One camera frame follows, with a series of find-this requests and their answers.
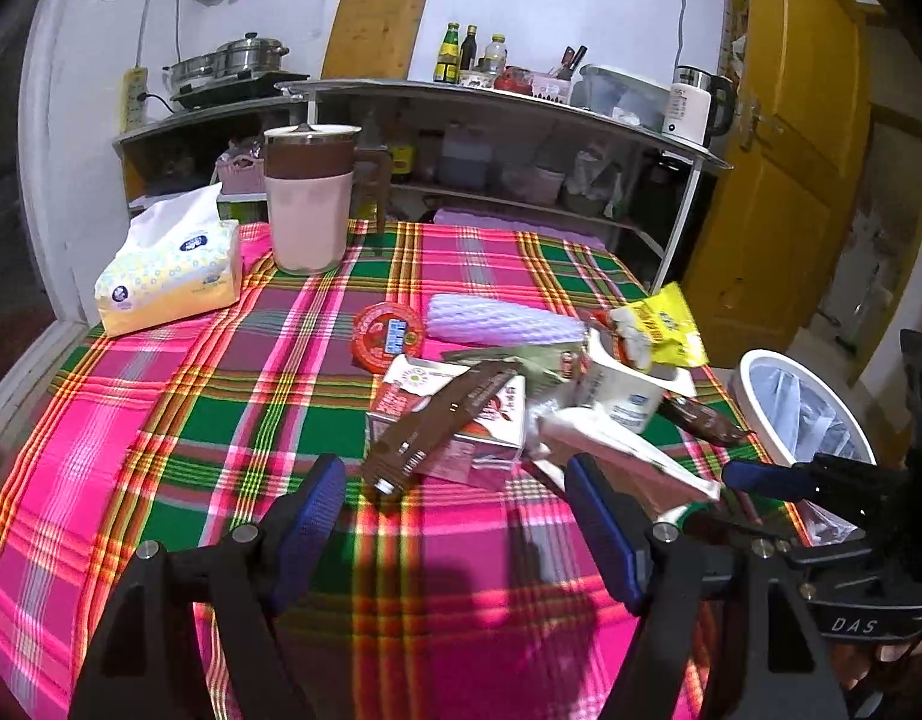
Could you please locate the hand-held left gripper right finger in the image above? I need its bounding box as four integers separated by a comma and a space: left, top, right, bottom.
564, 452, 845, 720

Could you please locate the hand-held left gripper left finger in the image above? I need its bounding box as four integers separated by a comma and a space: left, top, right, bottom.
69, 454, 349, 720

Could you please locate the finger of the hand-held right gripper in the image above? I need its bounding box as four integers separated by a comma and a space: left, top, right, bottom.
722, 454, 916, 520
686, 506, 803, 550

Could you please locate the brown bar wrapper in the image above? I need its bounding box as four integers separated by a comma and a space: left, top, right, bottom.
660, 394, 755, 445

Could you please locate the white round bin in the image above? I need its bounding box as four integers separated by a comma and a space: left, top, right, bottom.
729, 349, 878, 548

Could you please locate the white plastic wrapper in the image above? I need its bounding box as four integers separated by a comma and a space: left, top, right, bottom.
532, 405, 725, 507

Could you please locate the white yogurt cup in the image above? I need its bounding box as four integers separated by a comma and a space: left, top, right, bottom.
577, 326, 698, 436

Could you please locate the yellow snack packet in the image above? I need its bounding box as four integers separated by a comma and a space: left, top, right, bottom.
609, 281, 710, 372

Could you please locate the person's right hand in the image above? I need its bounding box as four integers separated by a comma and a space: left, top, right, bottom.
832, 626, 922, 695

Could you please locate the pink green plaid tablecloth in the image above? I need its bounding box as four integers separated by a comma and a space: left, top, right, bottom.
0, 219, 815, 720

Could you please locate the red round lidded cup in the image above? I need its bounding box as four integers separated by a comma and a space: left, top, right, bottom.
351, 300, 428, 372

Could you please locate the white foam net sleeve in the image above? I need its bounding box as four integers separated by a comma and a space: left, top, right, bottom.
425, 294, 588, 350

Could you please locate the yellow white tissue pack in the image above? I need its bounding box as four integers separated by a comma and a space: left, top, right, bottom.
95, 181, 244, 338

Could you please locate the pink jug with brown band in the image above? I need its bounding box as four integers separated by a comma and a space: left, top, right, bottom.
263, 124, 391, 273

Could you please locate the yellow wooden door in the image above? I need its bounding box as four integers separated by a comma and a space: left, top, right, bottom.
682, 0, 886, 368

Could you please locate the pink plastic basket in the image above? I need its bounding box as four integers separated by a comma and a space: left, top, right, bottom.
217, 148, 267, 192

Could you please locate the white electric kettle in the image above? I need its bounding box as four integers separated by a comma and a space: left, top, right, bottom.
662, 65, 738, 147

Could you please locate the translucent plastic jug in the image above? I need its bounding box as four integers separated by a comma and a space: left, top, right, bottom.
440, 124, 496, 188

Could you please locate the clear plastic storage box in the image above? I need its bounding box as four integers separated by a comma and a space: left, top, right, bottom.
572, 64, 676, 128

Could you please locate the black induction cooker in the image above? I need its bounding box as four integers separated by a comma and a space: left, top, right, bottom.
168, 71, 312, 110

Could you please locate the utensil holder with knives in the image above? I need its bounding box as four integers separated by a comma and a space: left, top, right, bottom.
532, 45, 589, 104

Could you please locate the metal shelf unit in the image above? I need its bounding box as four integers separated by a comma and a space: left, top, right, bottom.
112, 79, 736, 293

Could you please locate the yellow power strip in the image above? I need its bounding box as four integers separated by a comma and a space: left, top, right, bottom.
122, 67, 148, 132

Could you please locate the steel cooking pot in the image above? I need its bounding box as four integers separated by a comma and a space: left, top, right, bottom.
163, 31, 291, 95

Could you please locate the green glass bottle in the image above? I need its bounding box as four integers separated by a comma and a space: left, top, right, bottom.
433, 22, 462, 85

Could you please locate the wooden cutting board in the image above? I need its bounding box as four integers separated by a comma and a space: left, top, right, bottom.
321, 0, 430, 81

